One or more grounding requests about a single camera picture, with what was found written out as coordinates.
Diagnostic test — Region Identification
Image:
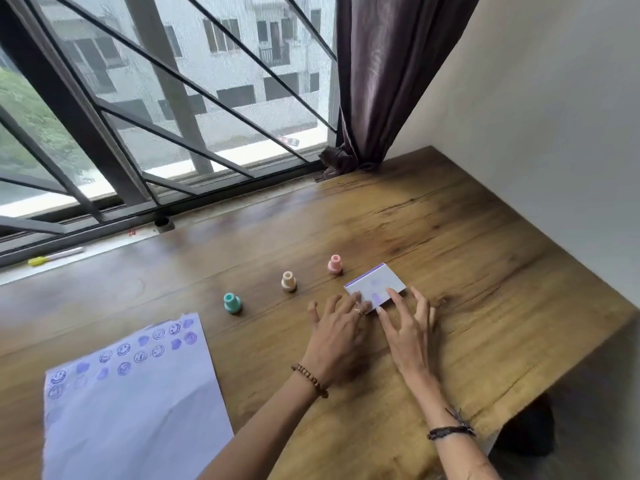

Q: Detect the person's right hand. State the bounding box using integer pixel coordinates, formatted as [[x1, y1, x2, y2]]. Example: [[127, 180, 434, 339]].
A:
[[377, 288, 440, 383]]

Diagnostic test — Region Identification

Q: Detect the person's left hand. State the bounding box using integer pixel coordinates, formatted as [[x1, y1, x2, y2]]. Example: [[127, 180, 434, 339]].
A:
[[302, 292, 375, 391]]

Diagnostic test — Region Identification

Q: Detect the white purple ink pad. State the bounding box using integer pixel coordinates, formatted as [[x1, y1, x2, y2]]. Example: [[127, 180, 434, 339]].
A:
[[343, 263, 407, 315]]

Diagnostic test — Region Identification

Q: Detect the person's right forearm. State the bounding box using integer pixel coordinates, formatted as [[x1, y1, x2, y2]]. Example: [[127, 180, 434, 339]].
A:
[[400, 369, 502, 480]]

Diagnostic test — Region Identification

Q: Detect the person's left forearm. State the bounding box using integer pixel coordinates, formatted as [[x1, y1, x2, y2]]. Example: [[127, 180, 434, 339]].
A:
[[196, 380, 326, 480]]

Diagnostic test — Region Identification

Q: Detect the black bag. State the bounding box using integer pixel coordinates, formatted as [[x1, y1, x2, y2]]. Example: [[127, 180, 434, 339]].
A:
[[491, 394, 557, 458]]

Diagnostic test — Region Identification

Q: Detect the white paper with purple stamps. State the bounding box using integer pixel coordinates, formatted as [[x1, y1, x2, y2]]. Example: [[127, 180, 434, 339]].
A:
[[43, 313, 235, 480]]

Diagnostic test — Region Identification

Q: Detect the dark purple curtain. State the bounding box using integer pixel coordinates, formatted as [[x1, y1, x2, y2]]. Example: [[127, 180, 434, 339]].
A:
[[315, 0, 484, 183]]

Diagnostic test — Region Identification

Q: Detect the black metal window grille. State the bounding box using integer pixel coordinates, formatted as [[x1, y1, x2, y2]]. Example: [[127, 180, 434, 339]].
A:
[[0, 0, 339, 269]]

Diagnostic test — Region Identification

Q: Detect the yellow white marker pen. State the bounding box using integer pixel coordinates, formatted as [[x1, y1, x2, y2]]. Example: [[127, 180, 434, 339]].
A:
[[27, 247, 85, 267]]

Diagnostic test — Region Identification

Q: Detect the grey building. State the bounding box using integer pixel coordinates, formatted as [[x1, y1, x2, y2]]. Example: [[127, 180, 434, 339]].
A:
[[35, 0, 333, 133]]

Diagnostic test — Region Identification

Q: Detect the brown beaded bracelet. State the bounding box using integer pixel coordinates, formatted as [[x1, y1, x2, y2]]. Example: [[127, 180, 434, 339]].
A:
[[291, 363, 330, 399]]

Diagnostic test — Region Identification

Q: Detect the black cord bracelet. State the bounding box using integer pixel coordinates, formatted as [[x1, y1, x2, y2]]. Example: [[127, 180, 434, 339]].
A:
[[427, 407, 476, 441]]

